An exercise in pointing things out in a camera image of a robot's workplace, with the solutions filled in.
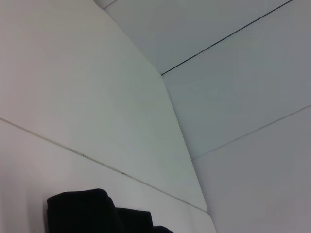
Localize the black t-shirt with white print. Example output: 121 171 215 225
46 188 174 233

